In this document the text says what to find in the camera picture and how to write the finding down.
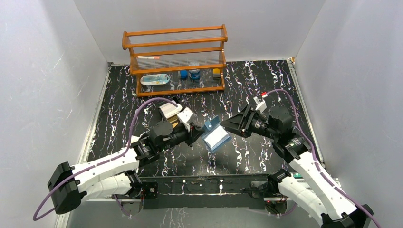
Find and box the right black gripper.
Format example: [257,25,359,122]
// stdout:
[220,104,278,140]

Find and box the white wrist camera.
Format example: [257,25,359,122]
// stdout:
[177,107,195,132]
[253,92,268,114]

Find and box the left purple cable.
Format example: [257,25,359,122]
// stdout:
[33,97,179,221]

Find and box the toothbrush blister pack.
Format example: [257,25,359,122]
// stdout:
[140,74,171,86]

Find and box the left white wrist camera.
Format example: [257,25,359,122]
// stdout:
[177,107,195,132]

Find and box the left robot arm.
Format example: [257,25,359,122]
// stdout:
[48,121,207,214]

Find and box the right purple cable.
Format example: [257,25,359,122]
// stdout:
[266,88,382,228]

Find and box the small blue box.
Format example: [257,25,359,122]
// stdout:
[178,70,188,80]

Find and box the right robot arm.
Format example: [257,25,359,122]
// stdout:
[221,104,373,228]

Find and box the blue lidded jar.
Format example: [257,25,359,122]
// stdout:
[188,61,200,80]

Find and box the purple cable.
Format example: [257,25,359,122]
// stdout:
[33,97,179,221]
[266,88,382,228]

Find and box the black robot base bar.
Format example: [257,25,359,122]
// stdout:
[140,174,288,214]

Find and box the white card stack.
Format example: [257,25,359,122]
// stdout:
[158,103,183,120]

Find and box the white and orange tube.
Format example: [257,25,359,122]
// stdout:
[136,56,160,60]

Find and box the yellow and grey sponge block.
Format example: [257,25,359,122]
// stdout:
[212,68,221,78]

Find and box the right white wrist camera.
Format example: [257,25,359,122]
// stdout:
[253,92,268,114]

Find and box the black card tray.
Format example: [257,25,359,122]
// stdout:
[157,96,184,123]

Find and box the blue card holder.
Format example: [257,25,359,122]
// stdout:
[201,115,232,153]

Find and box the orange wooden wire shelf rack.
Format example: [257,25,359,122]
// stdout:
[121,24,228,97]

